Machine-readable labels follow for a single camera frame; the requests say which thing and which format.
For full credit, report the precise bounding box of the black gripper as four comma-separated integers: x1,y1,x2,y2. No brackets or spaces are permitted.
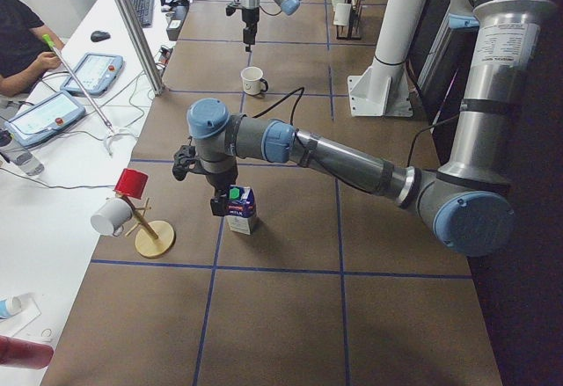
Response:
242,8,259,52
206,170,238,216

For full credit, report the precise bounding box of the blue Pascual milk carton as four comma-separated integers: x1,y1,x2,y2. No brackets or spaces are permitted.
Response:
225,186,258,235

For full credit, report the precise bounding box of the white smiley face mug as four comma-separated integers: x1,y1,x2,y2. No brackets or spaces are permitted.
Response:
240,66,269,96

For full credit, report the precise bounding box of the red cup on stand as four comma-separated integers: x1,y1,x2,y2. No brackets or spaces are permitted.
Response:
114,168,148,199

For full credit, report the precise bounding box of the white cup on stand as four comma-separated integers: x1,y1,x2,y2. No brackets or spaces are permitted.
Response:
90,197,133,237

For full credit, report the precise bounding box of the wooden mug tree stand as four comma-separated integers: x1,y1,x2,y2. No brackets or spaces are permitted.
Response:
115,193,176,259

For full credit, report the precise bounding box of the white ribbed mug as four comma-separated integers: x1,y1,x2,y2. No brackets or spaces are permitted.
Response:
333,3,352,27

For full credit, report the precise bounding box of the black keyboard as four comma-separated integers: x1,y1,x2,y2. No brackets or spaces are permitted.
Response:
131,0,154,28

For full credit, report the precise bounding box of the teach pendant far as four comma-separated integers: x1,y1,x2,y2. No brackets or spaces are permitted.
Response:
74,53,124,97

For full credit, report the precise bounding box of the teach pendant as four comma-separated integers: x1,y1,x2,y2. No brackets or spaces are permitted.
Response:
4,91,85,147
74,53,124,97

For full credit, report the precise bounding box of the black computer mouse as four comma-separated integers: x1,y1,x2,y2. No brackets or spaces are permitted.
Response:
90,31,111,42

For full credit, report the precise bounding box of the teach pendant near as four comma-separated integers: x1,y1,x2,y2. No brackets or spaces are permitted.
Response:
4,91,85,147

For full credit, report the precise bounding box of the reacher grabber stick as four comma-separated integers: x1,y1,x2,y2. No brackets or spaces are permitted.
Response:
42,34,135,157

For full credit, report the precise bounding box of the seated person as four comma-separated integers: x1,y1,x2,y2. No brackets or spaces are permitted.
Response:
1,0,64,97

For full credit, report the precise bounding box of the red bottle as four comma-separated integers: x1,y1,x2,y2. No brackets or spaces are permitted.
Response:
1,336,54,369

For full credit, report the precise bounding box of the black braided cable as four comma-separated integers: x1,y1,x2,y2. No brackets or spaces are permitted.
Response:
250,86,306,119

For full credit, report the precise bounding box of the black wire mug rack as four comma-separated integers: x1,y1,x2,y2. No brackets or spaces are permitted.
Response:
334,4,362,40

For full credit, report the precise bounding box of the aluminium frame post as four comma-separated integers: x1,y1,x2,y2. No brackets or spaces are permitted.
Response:
114,0,165,96

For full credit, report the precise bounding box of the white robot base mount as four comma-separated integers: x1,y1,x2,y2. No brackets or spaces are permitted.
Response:
347,0,426,117

